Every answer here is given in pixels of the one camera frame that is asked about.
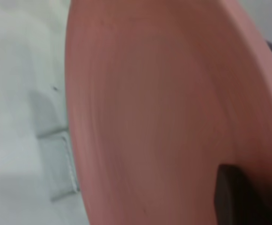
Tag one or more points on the pink plate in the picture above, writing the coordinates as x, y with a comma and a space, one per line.
161, 105

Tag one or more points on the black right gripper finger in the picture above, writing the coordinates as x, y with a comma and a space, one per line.
238, 201

